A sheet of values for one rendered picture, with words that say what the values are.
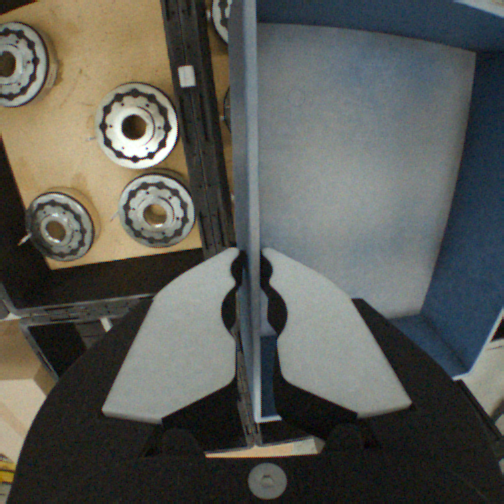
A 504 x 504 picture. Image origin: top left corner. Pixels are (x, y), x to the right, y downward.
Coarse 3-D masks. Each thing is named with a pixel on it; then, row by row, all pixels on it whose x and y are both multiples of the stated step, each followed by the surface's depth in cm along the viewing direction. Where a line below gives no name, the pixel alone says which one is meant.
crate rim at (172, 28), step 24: (168, 0) 23; (168, 24) 23; (168, 48) 24; (192, 120) 27; (192, 144) 28; (192, 168) 29; (192, 192) 30; (0, 288) 33; (24, 312) 35; (48, 312) 35
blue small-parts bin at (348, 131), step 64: (256, 0) 9; (320, 0) 9; (384, 0) 8; (448, 0) 7; (256, 64) 8; (320, 64) 14; (384, 64) 14; (448, 64) 14; (256, 128) 9; (320, 128) 15; (384, 128) 15; (448, 128) 16; (256, 192) 10; (320, 192) 17; (384, 192) 17; (448, 192) 18; (256, 256) 11; (320, 256) 19; (384, 256) 20; (448, 256) 19; (256, 320) 12; (448, 320) 19; (256, 384) 14
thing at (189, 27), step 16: (192, 0) 22; (192, 16) 23; (192, 32) 23; (192, 48) 24; (192, 64) 25; (192, 96) 26; (208, 112) 27; (208, 128) 27; (208, 144) 28; (208, 160) 29; (208, 176) 30; (208, 192) 30; (224, 224) 32; (224, 240) 35
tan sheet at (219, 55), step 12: (204, 0) 29; (216, 48) 32; (216, 60) 33; (228, 60) 33; (216, 72) 33; (228, 72) 34; (216, 84) 34; (228, 84) 34; (216, 96) 35; (228, 132) 37; (228, 144) 38; (228, 156) 39; (228, 168) 39; (228, 180) 40
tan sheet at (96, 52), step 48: (48, 0) 26; (96, 0) 28; (144, 0) 28; (96, 48) 30; (144, 48) 31; (48, 96) 32; (96, 96) 33; (48, 144) 35; (96, 144) 36; (96, 192) 39; (192, 240) 44
